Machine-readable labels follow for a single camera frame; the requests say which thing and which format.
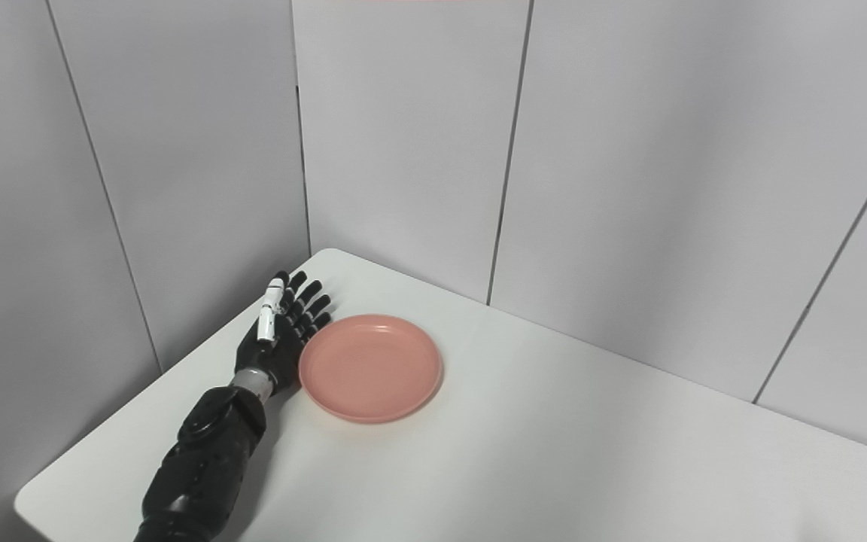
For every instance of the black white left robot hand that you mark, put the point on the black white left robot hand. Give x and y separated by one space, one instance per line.
279 357

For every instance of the pink round plate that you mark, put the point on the pink round plate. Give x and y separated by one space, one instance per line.
369 369

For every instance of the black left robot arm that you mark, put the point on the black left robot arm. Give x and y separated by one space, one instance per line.
200 459

